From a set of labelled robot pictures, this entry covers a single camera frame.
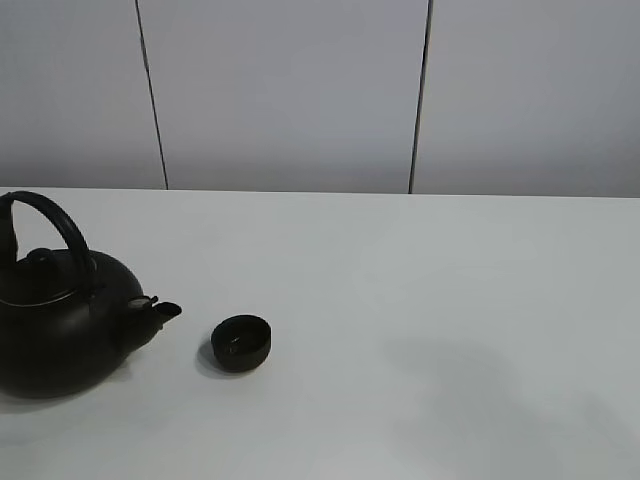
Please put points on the small black teacup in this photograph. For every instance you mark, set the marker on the small black teacup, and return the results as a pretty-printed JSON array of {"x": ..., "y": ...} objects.
[{"x": 241, "y": 343}]

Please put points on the black cast iron teapot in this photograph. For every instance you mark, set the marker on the black cast iron teapot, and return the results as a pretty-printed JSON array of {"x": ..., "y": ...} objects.
[{"x": 69, "y": 317}]

